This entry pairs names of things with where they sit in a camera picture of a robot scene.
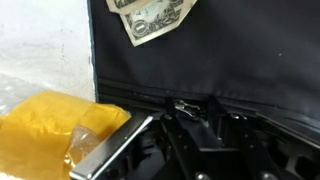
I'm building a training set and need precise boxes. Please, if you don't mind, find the black zip jersey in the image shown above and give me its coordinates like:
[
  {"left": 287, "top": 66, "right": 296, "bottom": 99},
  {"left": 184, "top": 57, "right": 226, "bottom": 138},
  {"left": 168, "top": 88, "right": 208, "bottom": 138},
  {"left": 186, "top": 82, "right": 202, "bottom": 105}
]
[{"left": 87, "top": 0, "right": 320, "bottom": 148}]

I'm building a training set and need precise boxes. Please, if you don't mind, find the folded dollar bill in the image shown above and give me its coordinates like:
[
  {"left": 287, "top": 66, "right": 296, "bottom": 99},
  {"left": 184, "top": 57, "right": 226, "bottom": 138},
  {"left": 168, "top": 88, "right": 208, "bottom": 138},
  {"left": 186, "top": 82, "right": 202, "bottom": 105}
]
[{"left": 105, "top": 0, "right": 199, "bottom": 48}]

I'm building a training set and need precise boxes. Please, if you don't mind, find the yellow wrapped block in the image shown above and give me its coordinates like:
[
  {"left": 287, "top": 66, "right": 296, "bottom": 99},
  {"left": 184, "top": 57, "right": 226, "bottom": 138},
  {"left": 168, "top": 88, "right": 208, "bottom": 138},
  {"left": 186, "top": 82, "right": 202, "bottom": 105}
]
[{"left": 0, "top": 89, "right": 132, "bottom": 180}]

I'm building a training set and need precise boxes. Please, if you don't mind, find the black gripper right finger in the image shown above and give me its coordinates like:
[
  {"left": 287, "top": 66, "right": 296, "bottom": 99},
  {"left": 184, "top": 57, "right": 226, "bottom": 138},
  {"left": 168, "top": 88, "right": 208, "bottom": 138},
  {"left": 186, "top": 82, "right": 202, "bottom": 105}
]
[{"left": 206, "top": 95, "right": 320, "bottom": 180}]

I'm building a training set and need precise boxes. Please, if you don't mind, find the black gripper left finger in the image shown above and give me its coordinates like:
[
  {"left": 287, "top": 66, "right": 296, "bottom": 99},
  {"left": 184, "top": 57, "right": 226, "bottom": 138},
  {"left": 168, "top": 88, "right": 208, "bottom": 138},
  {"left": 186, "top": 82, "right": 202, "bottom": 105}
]
[{"left": 69, "top": 96, "right": 203, "bottom": 180}]

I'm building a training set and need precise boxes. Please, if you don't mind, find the metal zip pull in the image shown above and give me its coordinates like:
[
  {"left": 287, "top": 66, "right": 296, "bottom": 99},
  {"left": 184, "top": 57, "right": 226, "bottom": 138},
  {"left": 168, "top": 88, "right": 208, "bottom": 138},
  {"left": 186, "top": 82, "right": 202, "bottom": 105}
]
[{"left": 173, "top": 99, "right": 202, "bottom": 119}]

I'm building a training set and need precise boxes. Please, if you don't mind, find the white paper sheet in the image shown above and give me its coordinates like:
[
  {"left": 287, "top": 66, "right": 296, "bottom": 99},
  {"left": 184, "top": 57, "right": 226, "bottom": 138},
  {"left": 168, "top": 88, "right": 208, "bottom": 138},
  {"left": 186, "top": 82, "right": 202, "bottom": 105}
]
[{"left": 0, "top": 0, "right": 98, "bottom": 116}]

